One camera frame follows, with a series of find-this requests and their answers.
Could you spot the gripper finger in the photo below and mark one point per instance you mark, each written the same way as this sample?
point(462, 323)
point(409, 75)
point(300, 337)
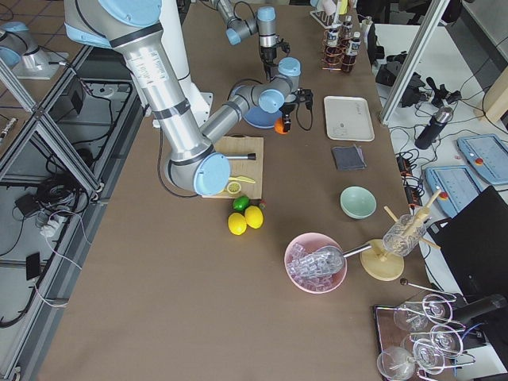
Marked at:
point(284, 124)
point(267, 70)
point(289, 123)
point(272, 68)

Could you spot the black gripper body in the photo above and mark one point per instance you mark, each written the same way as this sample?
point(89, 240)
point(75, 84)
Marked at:
point(268, 55)
point(286, 110)

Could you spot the orange fruit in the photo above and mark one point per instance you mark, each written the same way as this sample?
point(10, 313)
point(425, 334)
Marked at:
point(278, 126)

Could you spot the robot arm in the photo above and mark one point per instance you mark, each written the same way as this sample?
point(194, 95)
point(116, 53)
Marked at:
point(263, 23)
point(148, 34)

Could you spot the blue round plate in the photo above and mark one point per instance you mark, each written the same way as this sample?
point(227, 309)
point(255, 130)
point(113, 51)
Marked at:
point(258, 118)

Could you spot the cream plastic tray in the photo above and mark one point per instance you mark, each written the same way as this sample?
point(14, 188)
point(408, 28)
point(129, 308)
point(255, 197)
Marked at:
point(348, 118)

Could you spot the dark drink bottle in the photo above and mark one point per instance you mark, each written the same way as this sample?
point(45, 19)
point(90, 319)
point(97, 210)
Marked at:
point(332, 42)
point(351, 52)
point(346, 28)

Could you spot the wooden cutting board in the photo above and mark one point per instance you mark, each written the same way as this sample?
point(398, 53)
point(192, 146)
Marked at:
point(253, 169)

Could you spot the grey folded cloth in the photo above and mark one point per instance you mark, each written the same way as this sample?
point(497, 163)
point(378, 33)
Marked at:
point(348, 158)

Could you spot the yellow plastic knife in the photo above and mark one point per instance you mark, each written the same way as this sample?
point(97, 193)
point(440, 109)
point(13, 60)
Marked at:
point(241, 178)

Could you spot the green lime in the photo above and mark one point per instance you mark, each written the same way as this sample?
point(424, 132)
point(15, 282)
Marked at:
point(241, 203)

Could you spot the yellow lemon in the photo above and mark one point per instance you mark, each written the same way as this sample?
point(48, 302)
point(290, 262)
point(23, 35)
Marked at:
point(237, 224)
point(254, 217)

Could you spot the green bowl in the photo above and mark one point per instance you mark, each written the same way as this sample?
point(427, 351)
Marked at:
point(357, 202)

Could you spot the pink bowl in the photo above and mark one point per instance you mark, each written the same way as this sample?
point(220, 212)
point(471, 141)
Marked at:
point(311, 242)

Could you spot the black thermos bottle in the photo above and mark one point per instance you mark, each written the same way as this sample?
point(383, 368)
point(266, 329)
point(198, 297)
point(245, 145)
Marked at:
point(436, 124)

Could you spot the metal ice scoop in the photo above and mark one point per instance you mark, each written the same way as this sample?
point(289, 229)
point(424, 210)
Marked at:
point(329, 260)

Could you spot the ice cubes pile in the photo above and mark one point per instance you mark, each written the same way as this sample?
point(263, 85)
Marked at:
point(297, 267)

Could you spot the clear glass cup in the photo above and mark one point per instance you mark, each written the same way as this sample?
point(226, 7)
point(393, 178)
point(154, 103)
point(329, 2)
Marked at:
point(404, 235)

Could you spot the wooden cup stand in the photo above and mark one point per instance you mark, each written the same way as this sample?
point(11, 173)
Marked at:
point(383, 265)

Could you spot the blue teach pendant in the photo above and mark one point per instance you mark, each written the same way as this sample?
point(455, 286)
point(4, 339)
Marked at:
point(487, 155)
point(458, 186)

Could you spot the black laptop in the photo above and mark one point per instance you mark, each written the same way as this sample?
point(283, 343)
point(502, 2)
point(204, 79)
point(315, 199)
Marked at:
point(474, 245)

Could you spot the wine glass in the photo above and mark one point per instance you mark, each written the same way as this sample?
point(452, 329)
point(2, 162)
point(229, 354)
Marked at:
point(437, 309)
point(410, 317)
point(395, 363)
point(446, 340)

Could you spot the copper wire bottle rack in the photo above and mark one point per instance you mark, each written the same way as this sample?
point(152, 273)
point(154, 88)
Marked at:
point(336, 65)

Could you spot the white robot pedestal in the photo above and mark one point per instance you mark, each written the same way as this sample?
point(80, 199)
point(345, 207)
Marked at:
point(190, 91)

